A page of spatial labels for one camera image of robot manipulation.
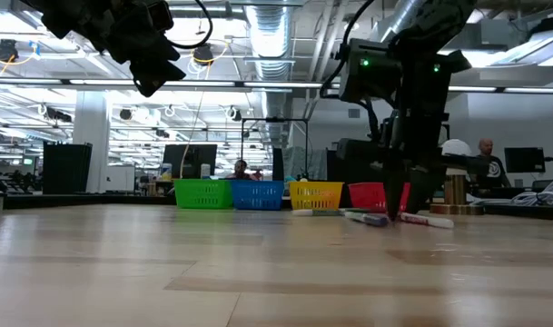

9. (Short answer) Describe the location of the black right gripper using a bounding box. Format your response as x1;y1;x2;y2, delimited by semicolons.
382;26;472;223

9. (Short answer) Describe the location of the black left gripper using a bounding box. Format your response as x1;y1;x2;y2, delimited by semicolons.
75;0;186;98

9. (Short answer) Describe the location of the light green Expo marker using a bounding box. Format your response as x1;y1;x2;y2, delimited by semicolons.
291;208;345;217

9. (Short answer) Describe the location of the red plastic basket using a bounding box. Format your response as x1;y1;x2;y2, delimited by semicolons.
348;182;412;214

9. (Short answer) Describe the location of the white bulb lamp wooden base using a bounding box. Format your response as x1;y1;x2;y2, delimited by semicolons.
429;138;486;216

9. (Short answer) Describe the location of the person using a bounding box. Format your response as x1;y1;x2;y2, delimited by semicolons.
224;159;255;181
476;138;513;190

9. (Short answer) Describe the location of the dark computer monitor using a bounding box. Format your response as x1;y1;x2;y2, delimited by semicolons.
162;144;218;181

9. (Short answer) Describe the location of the yellow plastic basket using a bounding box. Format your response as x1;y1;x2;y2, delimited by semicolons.
287;181;344;213

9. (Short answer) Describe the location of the green plastic basket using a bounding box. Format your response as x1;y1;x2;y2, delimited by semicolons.
173;178;235;210

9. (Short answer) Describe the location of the black cabinet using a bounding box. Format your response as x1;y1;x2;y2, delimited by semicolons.
43;143;94;195

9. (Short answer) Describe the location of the blue plastic basket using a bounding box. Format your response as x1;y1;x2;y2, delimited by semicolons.
232;180;285;212

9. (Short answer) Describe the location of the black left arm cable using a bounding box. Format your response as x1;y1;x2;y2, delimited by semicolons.
165;0;213;50

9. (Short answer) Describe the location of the black wall monitor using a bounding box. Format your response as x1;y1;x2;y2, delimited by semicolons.
504;147;547;174

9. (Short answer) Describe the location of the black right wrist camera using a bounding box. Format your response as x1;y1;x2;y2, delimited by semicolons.
338;38;402;104

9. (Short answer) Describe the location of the white power cable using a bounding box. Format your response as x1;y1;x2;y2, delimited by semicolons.
468;177;553;209

